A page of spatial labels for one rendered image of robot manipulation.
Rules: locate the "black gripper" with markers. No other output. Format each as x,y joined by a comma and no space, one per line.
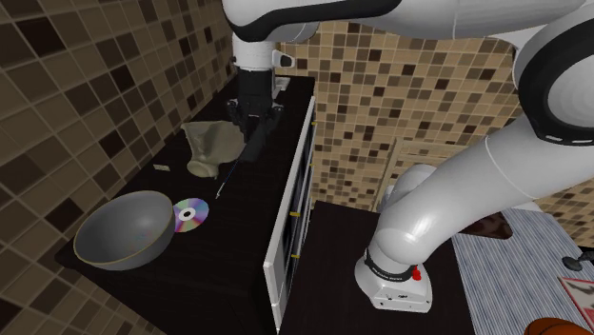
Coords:
255,90

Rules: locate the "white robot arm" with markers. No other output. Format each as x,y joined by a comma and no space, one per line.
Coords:
464,185

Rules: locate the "white box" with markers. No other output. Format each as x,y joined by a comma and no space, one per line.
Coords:
281,86

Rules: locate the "beige vase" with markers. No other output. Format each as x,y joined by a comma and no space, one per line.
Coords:
211,144

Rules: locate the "small beige card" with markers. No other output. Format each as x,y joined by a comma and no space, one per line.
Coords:
162,167

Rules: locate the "shiny compact disc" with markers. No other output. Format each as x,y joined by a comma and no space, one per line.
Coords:
197,211

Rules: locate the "dark dresser with white drawers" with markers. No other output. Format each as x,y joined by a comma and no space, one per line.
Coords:
209,260

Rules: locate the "grey bowl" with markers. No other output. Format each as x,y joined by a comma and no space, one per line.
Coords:
125,232

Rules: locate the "black robot stand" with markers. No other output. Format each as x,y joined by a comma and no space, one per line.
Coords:
334,278

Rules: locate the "dark brown object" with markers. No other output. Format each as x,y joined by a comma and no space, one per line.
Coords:
489,227

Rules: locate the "grey striped rug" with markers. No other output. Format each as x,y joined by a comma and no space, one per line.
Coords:
519,278

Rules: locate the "small black object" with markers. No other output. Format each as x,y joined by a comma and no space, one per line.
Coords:
573,263

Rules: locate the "orange round object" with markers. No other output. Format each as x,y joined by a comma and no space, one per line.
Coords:
554,327

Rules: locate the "red and white book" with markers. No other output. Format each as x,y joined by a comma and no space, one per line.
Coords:
582,294

